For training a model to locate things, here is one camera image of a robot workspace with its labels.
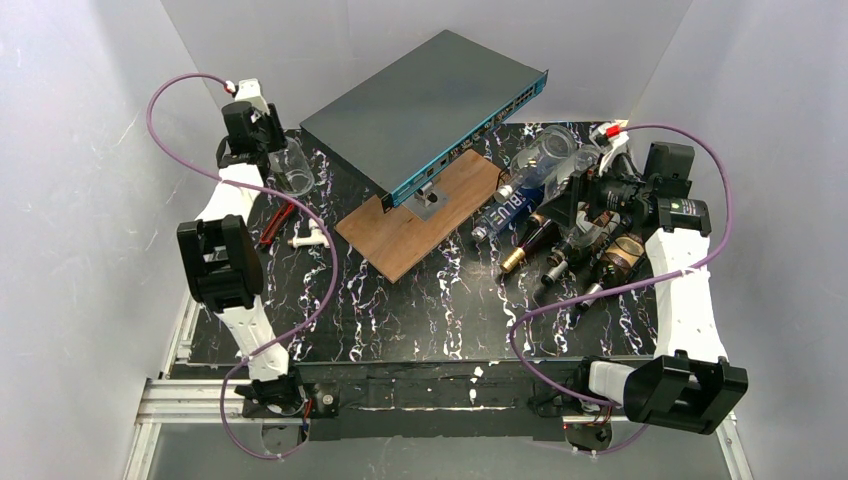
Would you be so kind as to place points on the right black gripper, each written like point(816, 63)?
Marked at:
point(589, 192)

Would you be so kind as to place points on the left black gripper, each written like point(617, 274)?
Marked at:
point(266, 132)

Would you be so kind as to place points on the clear gold label liquor bottle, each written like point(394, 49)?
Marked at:
point(585, 244)

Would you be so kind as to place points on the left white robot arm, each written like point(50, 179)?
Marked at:
point(222, 266)

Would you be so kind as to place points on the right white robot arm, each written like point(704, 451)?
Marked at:
point(689, 384)

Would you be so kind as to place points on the clear round glass bottle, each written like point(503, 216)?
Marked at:
point(290, 168)

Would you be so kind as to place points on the clear bottle black gold label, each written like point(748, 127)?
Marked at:
point(578, 162)

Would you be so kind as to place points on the dark bottle brown label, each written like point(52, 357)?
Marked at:
point(617, 264)

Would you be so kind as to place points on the clear silver capped bottle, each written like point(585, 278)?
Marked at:
point(529, 168)

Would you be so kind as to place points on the silver capped dark wine bottle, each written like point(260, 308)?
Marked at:
point(563, 256)

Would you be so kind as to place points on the gold capped wine bottle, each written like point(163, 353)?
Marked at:
point(539, 231)

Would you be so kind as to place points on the blue square bottle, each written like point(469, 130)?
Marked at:
point(499, 215)

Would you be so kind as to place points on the red utility knife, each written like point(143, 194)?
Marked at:
point(277, 221)

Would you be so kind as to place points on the white plastic faucet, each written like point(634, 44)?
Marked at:
point(316, 237)

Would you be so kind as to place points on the wooden board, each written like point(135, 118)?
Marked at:
point(394, 241)

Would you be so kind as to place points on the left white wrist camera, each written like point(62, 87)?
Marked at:
point(250, 91)

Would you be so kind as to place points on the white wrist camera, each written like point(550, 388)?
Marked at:
point(250, 91)
point(611, 139)

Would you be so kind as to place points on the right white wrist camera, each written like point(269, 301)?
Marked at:
point(611, 139)

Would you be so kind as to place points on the teal network switch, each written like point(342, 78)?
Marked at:
point(400, 128)

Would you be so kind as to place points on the metal switch stand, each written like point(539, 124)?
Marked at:
point(426, 202)

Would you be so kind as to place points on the aluminium frame rail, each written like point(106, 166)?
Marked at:
point(177, 427)

